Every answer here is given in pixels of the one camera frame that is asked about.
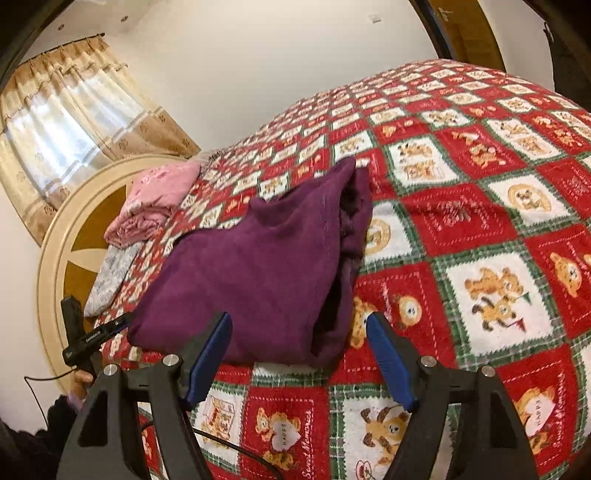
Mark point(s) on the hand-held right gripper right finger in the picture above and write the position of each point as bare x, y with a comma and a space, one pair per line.
390, 364

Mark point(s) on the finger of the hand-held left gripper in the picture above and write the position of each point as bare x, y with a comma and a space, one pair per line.
99, 336

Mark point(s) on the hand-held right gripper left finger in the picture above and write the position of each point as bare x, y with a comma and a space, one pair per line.
207, 364

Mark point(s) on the purple sweater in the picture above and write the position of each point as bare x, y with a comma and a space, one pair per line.
258, 277

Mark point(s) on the person's left forearm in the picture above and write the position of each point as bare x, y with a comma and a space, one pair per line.
37, 438

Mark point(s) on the person's left hand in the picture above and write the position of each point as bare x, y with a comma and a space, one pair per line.
82, 379

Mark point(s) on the cream and brown headboard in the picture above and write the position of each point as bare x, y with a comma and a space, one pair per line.
51, 277

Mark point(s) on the grey patterned pillow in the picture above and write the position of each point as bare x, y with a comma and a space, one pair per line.
111, 277

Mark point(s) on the folded pink cloth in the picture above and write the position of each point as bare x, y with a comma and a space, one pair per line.
157, 189

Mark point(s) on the red checked printed blanket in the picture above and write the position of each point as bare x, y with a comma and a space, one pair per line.
461, 221

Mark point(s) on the beige curtain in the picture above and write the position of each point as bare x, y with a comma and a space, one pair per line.
69, 115

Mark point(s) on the dark curtain rod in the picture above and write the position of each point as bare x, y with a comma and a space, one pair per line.
85, 38

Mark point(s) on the brown wooden door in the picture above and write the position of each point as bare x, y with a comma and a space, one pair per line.
466, 32

